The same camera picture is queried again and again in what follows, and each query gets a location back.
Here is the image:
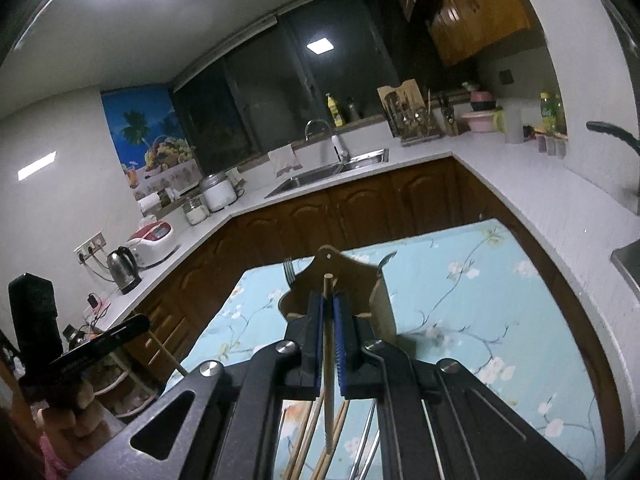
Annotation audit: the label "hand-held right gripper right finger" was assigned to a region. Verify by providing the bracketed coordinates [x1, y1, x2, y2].
[332, 292, 589, 480]

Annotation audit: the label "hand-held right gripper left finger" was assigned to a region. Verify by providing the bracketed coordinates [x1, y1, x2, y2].
[65, 291, 326, 480]

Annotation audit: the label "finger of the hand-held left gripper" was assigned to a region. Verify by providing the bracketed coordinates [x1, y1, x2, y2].
[47, 314, 152, 368]

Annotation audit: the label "wooden chopstick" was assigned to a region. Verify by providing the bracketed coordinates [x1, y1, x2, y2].
[286, 400, 315, 480]
[149, 334, 189, 377]
[314, 404, 348, 480]
[322, 272, 337, 455]

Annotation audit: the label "wooden utensil holder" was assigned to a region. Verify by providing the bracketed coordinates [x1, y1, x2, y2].
[276, 245, 401, 343]

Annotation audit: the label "dish rack with utensils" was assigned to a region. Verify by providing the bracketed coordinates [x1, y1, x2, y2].
[377, 79, 443, 146]

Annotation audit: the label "person's left hand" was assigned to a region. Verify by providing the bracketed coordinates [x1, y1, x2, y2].
[32, 385, 127, 467]

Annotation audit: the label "white storage rack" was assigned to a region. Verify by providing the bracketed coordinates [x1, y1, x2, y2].
[85, 330, 166, 417]

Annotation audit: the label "steel electric kettle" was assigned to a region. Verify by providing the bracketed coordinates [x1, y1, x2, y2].
[106, 246, 143, 295]

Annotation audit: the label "metal chopstick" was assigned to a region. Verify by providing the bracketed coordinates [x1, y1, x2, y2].
[350, 401, 373, 480]
[361, 425, 381, 480]

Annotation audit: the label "white and red rice cooker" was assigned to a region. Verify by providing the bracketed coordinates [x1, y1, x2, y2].
[124, 224, 181, 268]

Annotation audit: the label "floral light blue tablecloth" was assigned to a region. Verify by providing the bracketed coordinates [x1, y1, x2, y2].
[162, 218, 608, 480]

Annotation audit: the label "paper towel roll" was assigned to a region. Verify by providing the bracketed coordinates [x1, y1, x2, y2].
[136, 192, 163, 216]

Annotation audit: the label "brown base cabinets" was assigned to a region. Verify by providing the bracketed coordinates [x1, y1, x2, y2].
[120, 157, 626, 456]

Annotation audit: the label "glass storage jar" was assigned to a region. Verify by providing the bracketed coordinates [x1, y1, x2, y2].
[182, 195, 210, 225]

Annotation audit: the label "steel kitchen sink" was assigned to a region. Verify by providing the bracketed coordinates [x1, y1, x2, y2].
[265, 148, 390, 198]

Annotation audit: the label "white pot with metal lid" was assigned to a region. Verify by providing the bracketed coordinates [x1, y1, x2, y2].
[200, 172, 237, 212]

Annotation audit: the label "pale dish towel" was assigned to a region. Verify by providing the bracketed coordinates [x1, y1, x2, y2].
[267, 145, 303, 176]

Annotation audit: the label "chrome kitchen faucet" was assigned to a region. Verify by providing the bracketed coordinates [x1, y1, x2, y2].
[304, 119, 350, 173]

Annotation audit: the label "yellow dish soap bottle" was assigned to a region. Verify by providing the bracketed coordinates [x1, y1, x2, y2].
[326, 93, 346, 127]

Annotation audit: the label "dark kitchen window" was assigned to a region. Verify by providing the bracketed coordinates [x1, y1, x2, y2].
[172, 0, 441, 171]

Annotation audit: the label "stack of pink bowls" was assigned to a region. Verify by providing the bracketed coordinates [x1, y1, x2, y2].
[460, 82, 506, 134]

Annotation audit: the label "white plastic container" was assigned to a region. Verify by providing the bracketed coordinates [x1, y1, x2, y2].
[502, 101, 526, 144]

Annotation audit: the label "small seasoning jars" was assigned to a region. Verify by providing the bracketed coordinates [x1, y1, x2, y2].
[534, 132, 569, 159]

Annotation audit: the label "green yellow drink bottle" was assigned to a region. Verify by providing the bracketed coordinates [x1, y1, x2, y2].
[539, 91, 566, 133]

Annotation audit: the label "wall power socket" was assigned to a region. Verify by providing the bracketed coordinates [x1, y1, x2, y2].
[74, 231, 108, 265]

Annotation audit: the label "tropical fruit wall poster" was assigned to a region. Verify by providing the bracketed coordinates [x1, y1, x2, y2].
[101, 85, 198, 201]

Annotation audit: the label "wooden wall cabinets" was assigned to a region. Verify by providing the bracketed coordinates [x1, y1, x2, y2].
[385, 0, 531, 68]

